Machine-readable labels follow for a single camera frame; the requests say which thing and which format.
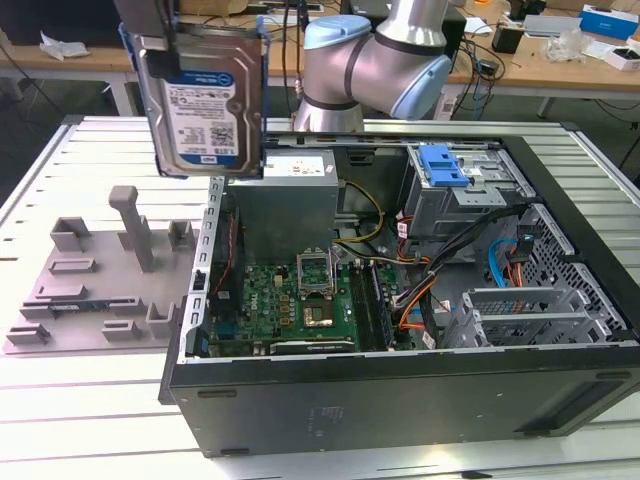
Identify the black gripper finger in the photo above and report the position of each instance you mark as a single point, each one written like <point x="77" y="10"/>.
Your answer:
<point x="167" y="62"/>

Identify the hard disk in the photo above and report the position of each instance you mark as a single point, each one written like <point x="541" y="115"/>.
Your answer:
<point x="205" y="115"/>

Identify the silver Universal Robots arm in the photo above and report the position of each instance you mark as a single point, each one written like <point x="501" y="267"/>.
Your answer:
<point x="350" y="55"/>

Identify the wooden desk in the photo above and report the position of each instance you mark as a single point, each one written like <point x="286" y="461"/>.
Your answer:
<point x="75" y="62"/>

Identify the crumpled white paper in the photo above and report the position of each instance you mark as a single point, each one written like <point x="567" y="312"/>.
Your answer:
<point x="62" y="47"/>

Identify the black box on desk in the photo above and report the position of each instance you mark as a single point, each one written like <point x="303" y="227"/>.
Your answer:
<point x="60" y="22"/>

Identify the gray power supply unit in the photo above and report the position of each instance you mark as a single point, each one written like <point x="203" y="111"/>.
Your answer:
<point x="280" y="210"/>

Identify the gray parts rack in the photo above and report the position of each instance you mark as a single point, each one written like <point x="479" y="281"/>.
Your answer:
<point x="100" y="280"/>

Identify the green motherboard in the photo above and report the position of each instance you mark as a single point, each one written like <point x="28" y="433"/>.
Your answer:
<point x="270" y="305"/>

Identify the blue drive latch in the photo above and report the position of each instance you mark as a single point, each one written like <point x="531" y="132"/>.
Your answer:
<point x="440" y="165"/>

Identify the CPU socket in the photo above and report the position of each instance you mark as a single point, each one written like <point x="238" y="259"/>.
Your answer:
<point x="317" y="315"/>

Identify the metal optical drive cage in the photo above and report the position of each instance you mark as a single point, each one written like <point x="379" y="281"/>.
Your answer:
<point x="440" y="210"/>

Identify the black graphics card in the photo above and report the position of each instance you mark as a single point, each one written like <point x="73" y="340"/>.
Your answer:
<point x="312" y="347"/>

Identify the RAM stick in slot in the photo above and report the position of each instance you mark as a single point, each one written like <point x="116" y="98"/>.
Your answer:
<point x="382" y="305"/>

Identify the small black cube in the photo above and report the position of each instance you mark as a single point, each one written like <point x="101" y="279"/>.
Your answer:
<point x="506" y="40"/>

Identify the silver flat device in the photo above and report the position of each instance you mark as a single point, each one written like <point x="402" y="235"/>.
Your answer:
<point x="550" y="25"/>

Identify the clear plastic bag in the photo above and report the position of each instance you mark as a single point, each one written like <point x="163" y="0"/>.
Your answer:
<point x="565" y="47"/>

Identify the black open PC case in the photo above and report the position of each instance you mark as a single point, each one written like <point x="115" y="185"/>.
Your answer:
<point x="380" y="405"/>

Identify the blue cardboard box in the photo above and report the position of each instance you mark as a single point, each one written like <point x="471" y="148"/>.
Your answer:
<point x="607" y="22"/>

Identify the white open box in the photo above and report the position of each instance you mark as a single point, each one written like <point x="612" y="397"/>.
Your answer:
<point x="620" y="57"/>

